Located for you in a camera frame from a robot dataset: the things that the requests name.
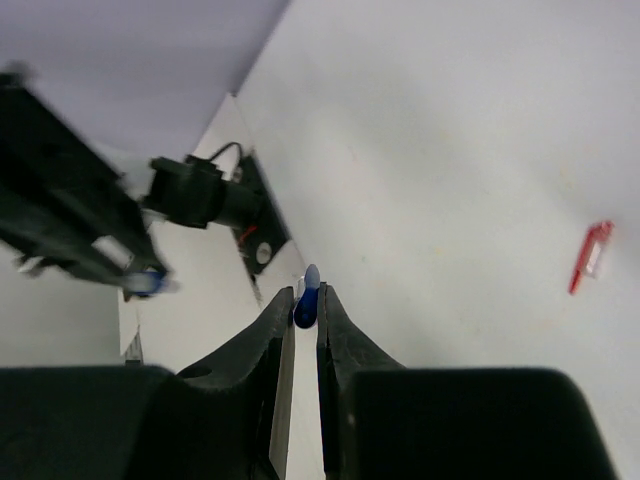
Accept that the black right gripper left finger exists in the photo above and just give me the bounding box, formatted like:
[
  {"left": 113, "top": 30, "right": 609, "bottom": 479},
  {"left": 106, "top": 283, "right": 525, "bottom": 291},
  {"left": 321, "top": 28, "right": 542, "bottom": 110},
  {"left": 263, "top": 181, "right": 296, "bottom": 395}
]
[{"left": 1, "top": 287, "right": 295, "bottom": 479}]

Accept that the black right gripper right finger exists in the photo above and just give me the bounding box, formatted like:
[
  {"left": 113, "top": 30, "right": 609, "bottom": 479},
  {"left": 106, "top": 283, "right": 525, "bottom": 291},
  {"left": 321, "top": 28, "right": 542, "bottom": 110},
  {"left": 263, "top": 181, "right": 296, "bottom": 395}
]
[{"left": 316, "top": 284, "right": 616, "bottom": 479}]

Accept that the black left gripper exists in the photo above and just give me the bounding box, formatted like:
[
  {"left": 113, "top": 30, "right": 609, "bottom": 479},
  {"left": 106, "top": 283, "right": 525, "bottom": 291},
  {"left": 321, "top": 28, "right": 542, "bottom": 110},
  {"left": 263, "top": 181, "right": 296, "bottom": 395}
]
[{"left": 1, "top": 62, "right": 168, "bottom": 288}]

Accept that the red pen cap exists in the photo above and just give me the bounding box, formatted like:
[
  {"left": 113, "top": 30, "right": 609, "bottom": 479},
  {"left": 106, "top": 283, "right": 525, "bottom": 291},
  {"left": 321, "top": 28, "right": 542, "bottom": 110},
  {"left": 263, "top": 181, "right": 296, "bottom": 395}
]
[{"left": 568, "top": 220, "right": 615, "bottom": 295}]

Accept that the blue gel pen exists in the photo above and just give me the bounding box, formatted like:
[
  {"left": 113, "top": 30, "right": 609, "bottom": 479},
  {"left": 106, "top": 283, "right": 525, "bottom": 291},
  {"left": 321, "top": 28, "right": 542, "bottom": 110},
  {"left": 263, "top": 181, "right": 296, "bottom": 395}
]
[{"left": 123, "top": 270, "right": 180, "bottom": 297}]

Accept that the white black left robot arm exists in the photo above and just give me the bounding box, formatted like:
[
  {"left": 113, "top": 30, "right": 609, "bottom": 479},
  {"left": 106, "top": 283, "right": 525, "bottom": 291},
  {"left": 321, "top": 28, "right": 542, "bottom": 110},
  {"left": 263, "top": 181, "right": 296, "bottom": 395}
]
[{"left": 1, "top": 66, "right": 263, "bottom": 297}]

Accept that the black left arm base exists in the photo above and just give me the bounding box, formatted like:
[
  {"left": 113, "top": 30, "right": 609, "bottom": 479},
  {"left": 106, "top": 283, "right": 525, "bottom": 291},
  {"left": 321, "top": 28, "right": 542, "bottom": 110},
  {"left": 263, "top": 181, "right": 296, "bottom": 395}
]
[{"left": 184, "top": 142, "right": 301, "bottom": 301}]

